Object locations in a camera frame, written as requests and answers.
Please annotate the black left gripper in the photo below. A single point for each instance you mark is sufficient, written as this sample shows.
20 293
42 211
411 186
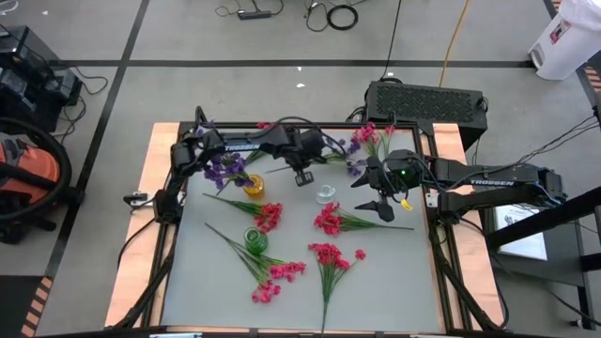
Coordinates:
305 145

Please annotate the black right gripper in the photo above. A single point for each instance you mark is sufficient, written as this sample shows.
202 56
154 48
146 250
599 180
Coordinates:
401 174

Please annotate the red artificial flower stem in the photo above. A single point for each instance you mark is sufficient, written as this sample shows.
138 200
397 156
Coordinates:
328 223
270 216
328 256

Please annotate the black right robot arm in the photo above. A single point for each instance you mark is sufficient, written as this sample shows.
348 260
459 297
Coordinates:
497 182

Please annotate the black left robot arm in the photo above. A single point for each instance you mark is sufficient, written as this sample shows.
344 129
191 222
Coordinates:
263 138

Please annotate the clear glass vase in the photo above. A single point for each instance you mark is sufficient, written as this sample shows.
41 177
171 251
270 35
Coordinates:
325 193

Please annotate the yellow glass vase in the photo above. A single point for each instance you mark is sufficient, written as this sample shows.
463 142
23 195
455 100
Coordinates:
254 187

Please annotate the green glass vase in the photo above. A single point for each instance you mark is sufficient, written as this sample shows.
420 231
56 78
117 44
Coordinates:
256 240

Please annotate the black perforated computer case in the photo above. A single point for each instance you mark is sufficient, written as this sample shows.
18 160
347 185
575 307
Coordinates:
422 103

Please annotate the black power strip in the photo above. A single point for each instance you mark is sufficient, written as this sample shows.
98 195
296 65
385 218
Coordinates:
254 14

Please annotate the white printed paper sheet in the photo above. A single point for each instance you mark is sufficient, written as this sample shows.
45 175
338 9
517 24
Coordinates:
521 244

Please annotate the black metal stand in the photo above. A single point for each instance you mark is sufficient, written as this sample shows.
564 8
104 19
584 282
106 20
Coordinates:
540 223

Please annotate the white bin with bag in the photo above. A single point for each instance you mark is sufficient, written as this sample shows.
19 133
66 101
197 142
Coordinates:
568 42

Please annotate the orange and black vacuum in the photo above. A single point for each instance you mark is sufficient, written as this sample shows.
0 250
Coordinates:
33 169

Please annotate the black floor equipment boxes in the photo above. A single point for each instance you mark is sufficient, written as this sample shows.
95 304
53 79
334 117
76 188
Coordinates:
28 80

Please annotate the black mat with striped edge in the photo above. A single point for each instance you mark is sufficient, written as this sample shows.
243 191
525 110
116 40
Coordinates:
19 300

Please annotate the small silver frame bracket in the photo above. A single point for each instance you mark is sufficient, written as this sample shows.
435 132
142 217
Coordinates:
431 199

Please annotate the black aluminium table frame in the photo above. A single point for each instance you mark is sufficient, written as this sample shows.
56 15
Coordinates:
375 125

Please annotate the small black frame bracket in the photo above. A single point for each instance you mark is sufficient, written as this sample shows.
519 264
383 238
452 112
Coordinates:
136 198

